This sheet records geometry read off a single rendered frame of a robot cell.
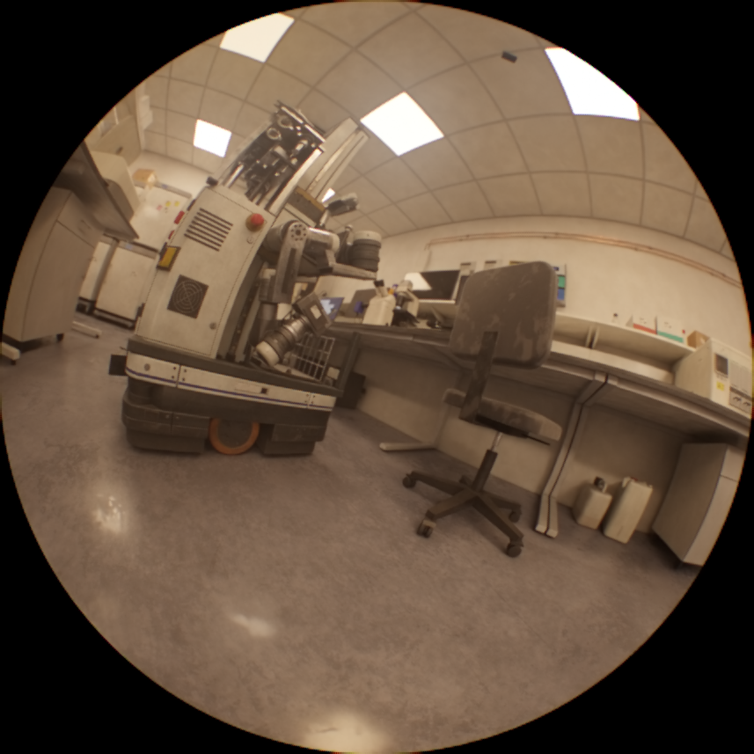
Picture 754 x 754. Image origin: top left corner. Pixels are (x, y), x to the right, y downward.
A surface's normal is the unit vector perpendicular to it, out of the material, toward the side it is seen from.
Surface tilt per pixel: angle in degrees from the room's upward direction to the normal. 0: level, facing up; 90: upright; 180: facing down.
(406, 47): 180
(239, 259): 90
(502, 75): 180
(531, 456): 90
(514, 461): 90
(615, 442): 90
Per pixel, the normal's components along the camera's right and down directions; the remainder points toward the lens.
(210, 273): 0.76, 0.26
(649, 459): -0.67, -0.22
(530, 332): -0.83, -0.28
